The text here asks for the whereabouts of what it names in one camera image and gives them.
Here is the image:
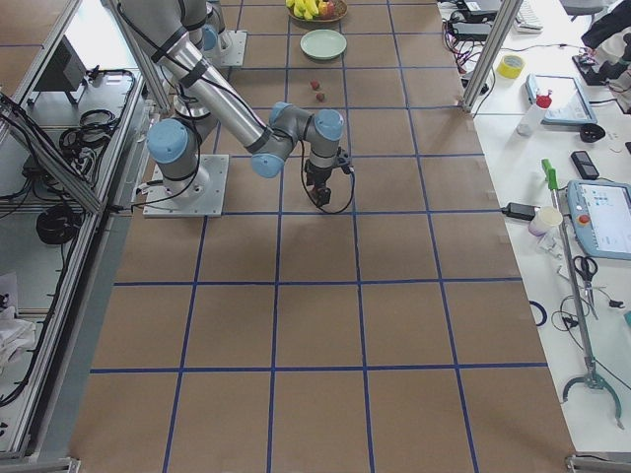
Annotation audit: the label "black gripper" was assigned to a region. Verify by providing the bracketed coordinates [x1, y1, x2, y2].
[304, 150, 354, 205]

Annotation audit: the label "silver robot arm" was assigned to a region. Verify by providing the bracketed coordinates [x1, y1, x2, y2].
[116, 1, 355, 208]
[182, 0, 229, 56]

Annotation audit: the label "light green plate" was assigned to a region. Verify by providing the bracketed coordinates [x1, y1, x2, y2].
[300, 30, 347, 61]

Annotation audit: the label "yellow banana bunch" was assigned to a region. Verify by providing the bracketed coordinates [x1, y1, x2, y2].
[285, 0, 319, 21]

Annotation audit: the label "red apple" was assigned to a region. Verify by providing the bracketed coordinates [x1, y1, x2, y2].
[318, 0, 339, 19]

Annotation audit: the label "brown wicker basket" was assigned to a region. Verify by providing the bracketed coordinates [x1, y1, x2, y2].
[285, 0, 347, 23]

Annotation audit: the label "black power adapter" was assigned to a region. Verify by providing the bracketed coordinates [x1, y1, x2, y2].
[501, 202, 539, 222]

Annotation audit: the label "yellow tape roll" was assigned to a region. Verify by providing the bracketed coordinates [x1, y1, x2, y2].
[497, 54, 526, 79]

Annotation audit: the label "white paper cup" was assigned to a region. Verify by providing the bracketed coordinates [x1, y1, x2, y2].
[528, 206, 563, 237]

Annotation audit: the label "red cap squeeze bottle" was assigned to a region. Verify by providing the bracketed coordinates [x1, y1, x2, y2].
[516, 92, 552, 137]

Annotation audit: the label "blue teach pendant far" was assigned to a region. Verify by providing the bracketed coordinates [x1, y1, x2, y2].
[525, 74, 597, 126]

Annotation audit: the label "blue teach pendant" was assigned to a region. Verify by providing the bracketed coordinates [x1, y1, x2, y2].
[525, 74, 597, 126]
[566, 179, 630, 260]

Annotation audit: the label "black smartphone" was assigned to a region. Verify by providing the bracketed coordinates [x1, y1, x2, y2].
[570, 151, 599, 180]

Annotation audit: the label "blue teach pendant near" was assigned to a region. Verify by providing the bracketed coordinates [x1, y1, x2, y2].
[566, 179, 630, 260]

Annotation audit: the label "long metal grabber tool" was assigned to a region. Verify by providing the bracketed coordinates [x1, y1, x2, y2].
[540, 158, 627, 431]

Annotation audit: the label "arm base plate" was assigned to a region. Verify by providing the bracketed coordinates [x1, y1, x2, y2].
[143, 154, 230, 218]
[208, 30, 247, 68]

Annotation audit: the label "aluminium frame post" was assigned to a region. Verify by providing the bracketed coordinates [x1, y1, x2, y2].
[460, 0, 523, 112]

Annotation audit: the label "black handled scissors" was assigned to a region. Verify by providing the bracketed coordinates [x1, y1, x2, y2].
[573, 256, 598, 319]

